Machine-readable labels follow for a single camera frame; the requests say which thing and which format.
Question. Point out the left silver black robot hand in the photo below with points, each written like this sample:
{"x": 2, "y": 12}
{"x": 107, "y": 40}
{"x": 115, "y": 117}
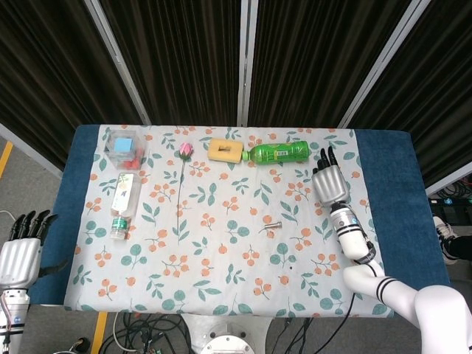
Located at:
{"x": 18, "y": 258}

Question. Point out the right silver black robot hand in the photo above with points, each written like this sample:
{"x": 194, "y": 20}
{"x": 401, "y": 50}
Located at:
{"x": 330, "y": 186}

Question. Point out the silver metal bolt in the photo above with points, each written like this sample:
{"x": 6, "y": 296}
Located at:
{"x": 273, "y": 225}

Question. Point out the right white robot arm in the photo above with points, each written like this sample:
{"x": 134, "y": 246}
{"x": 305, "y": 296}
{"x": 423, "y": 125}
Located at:
{"x": 354, "y": 243}

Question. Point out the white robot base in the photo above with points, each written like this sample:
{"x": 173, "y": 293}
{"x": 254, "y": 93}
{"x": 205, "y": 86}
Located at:
{"x": 228, "y": 339}

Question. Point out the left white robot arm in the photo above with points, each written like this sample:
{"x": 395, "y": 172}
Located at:
{"x": 13, "y": 313}

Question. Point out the green plastic bottle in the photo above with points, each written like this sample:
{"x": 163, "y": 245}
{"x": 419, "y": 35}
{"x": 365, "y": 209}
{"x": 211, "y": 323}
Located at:
{"x": 280, "y": 153}

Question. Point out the blue table cover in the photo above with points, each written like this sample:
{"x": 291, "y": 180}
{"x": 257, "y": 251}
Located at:
{"x": 398, "y": 203}

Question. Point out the yellow sponge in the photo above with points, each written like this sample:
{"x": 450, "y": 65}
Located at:
{"x": 217, "y": 155}

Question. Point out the floral print white tablecloth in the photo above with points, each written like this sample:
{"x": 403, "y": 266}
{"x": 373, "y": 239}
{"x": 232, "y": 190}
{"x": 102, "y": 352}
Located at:
{"x": 236, "y": 258}

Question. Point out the power strip with lights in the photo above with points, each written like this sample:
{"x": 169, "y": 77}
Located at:
{"x": 450, "y": 203}

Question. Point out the clear plastic water bottle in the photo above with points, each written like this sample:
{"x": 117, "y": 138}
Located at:
{"x": 125, "y": 199}

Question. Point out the black and white sneaker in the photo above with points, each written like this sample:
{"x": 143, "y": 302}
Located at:
{"x": 448, "y": 239}

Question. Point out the dark curtain panel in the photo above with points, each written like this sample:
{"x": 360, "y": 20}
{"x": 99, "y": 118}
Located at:
{"x": 44, "y": 73}
{"x": 177, "y": 62}
{"x": 317, "y": 55}
{"x": 442, "y": 92}

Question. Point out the clear plastic box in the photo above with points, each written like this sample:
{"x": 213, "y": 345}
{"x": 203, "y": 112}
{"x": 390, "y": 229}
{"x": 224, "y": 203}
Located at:
{"x": 110, "y": 158}

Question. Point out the small red object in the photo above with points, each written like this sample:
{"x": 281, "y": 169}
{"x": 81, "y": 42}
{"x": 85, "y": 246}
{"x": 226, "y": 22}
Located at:
{"x": 128, "y": 164}
{"x": 137, "y": 160}

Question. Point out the pink artificial rose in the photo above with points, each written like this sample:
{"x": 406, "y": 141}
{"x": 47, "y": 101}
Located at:
{"x": 186, "y": 150}

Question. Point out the light blue cube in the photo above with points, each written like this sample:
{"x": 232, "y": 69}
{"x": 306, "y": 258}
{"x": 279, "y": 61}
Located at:
{"x": 123, "y": 144}

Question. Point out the white aluminium frame post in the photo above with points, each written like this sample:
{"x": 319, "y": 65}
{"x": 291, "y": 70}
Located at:
{"x": 247, "y": 62}
{"x": 383, "y": 62}
{"x": 118, "y": 59}

